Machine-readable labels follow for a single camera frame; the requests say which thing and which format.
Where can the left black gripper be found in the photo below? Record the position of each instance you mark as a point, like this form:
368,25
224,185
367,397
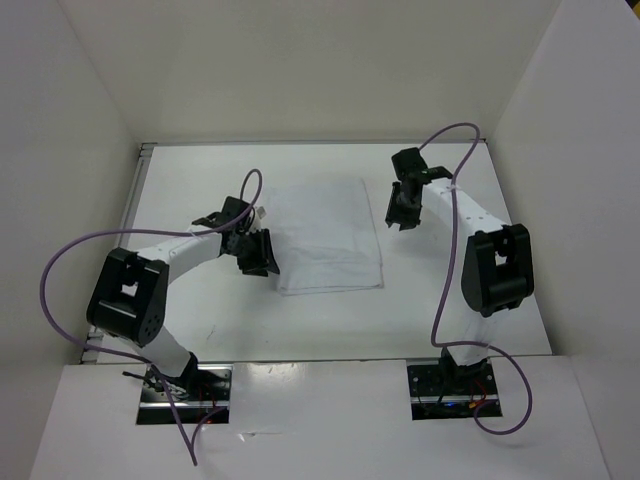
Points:
264,259

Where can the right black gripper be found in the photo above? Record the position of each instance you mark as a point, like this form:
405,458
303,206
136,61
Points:
408,221

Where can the white skirt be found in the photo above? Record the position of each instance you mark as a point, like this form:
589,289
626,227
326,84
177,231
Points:
323,237

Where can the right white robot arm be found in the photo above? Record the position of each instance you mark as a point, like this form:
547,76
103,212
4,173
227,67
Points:
493,271

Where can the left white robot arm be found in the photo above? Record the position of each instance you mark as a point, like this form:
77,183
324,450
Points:
130,298

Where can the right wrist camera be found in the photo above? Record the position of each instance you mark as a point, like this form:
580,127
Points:
408,162

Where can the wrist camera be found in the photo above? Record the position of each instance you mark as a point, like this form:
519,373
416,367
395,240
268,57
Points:
408,162
242,215

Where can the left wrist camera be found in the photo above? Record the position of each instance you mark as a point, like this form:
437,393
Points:
242,215

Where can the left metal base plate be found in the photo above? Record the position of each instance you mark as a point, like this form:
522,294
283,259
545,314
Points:
210,403

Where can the metal base plate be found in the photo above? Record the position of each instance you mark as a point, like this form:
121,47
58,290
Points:
210,403
432,397

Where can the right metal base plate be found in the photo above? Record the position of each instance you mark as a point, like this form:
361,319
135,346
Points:
432,397

